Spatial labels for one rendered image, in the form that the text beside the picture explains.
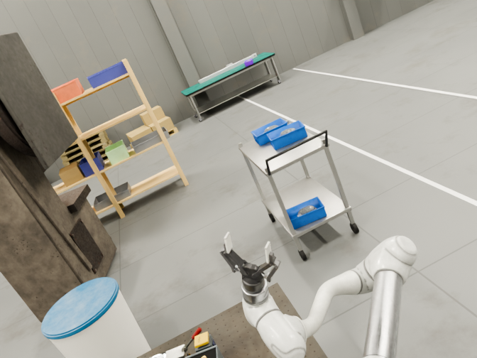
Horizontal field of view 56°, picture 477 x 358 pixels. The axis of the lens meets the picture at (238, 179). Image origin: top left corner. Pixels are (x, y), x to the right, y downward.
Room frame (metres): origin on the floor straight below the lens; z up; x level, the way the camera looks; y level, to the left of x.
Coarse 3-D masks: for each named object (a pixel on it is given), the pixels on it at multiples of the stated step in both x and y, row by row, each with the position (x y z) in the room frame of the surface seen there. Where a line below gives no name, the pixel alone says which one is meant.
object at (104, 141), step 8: (96, 136) 10.16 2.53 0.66; (104, 136) 9.90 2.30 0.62; (96, 144) 10.06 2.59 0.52; (104, 144) 9.86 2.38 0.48; (64, 152) 9.76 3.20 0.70; (72, 152) 10.38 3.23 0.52; (80, 152) 9.87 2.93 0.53; (104, 152) 10.15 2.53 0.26; (64, 160) 9.77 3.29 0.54; (72, 160) 10.09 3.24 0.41; (80, 160) 9.80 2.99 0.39; (104, 160) 9.90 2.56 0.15
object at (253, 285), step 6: (246, 264) 1.25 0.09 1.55; (252, 264) 1.25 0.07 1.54; (240, 270) 1.27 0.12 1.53; (246, 270) 1.25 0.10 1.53; (252, 270) 1.23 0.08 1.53; (246, 276) 1.26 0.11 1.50; (258, 276) 1.23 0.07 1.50; (246, 282) 1.24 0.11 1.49; (252, 282) 1.24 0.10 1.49; (258, 282) 1.24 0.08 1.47; (264, 282) 1.25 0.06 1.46; (246, 288) 1.24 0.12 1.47; (252, 288) 1.23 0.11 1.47; (258, 288) 1.23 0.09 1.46
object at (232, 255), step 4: (224, 252) 1.26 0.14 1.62; (232, 252) 1.27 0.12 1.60; (228, 256) 1.26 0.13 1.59; (232, 256) 1.26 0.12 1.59; (236, 256) 1.27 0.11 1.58; (232, 260) 1.26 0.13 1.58; (236, 260) 1.26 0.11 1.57; (240, 260) 1.26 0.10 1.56; (244, 260) 1.27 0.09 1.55; (236, 264) 1.26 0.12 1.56; (240, 264) 1.25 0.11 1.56; (240, 268) 1.25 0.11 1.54; (244, 272) 1.25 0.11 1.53
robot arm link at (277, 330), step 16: (352, 272) 1.49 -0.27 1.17; (320, 288) 1.41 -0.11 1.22; (336, 288) 1.41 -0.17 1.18; (352, 288) 1.43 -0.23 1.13; (320, 304) 1.31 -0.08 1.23; (272, 320) 1.19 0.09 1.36; (288, 320) 1.18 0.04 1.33; (304, 320) 1.22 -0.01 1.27; (320, 320) 1.24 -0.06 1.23; (272, 336) 1.14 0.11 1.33; (288, 336) 1.12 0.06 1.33; (304, 336) 1.15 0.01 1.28; (272, 352) 1.14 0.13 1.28; (288, 352) 1.09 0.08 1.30; (304, 352) 1.09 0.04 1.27
